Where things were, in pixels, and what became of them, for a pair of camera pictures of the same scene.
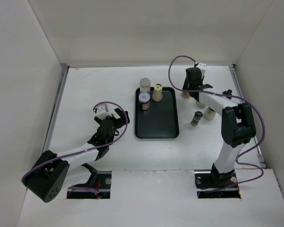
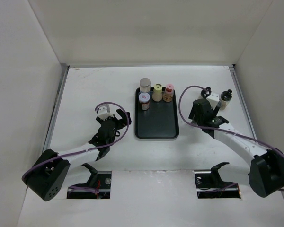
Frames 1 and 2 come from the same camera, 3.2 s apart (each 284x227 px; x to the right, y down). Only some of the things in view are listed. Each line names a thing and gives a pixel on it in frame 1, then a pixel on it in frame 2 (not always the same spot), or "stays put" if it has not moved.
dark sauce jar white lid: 144,98 stays put
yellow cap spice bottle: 157,94 stays put
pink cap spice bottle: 185,94 to 168,94
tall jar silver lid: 145,85 stays put
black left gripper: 122,118 stays put
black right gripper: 185,86 to 192,115
